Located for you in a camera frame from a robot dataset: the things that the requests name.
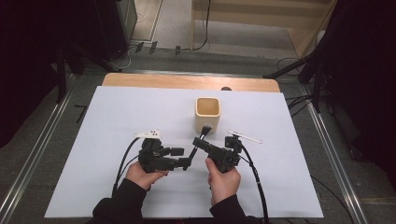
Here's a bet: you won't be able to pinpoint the white floor cable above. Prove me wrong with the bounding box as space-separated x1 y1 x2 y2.
110 45 138 70

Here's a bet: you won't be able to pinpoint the metal floor rail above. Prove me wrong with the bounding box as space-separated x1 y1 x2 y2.
0 90 75 224
300 85 370 224

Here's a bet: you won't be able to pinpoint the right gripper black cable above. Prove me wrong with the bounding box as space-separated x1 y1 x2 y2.
237 143 271 224

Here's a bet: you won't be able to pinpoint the hanging black cable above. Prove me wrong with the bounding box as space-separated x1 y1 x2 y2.
191 0 213 52

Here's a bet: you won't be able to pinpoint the beige square cup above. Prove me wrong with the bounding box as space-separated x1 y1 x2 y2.
193 96 222 134

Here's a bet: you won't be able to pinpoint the dark curtain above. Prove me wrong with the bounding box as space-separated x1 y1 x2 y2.
320 0 396 182
0 0 98 149

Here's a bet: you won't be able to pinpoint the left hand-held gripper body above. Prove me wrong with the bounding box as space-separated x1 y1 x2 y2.
134 130 183 175

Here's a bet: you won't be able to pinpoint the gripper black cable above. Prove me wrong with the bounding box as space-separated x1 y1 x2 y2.
111 136 141 197
237 143 271 224

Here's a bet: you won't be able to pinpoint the white table board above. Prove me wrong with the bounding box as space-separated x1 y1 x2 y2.
44 85 325 218

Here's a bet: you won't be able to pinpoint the person's left hand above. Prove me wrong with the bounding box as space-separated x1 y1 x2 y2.
125 161 169 191

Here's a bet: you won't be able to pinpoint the wooden platform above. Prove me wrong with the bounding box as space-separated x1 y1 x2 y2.
190 0 339 59

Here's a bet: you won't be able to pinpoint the thin looped floor cable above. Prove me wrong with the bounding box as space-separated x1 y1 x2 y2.
276 56 302 76

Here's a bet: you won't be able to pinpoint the wooden table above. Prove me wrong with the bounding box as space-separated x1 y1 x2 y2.
102 73 281 93

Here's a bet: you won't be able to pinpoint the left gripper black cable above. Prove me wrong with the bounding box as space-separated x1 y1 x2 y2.
111 136 141 197

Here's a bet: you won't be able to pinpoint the black makeup brush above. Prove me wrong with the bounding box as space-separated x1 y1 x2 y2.
183 123 214 172

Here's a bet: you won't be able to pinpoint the person's right hand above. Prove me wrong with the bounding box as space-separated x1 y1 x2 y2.
205 157 243 207

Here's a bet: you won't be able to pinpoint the black stand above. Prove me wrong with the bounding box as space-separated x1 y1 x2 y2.
55 43 123 105
262 52 331 114

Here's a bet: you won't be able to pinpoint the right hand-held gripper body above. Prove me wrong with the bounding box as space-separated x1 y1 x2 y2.
206 130 263 175

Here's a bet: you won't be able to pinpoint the black cabinet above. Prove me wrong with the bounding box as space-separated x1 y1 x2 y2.
92 0 138 62

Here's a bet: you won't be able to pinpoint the black floor cables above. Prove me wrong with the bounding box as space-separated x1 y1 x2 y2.
284 94 314 119

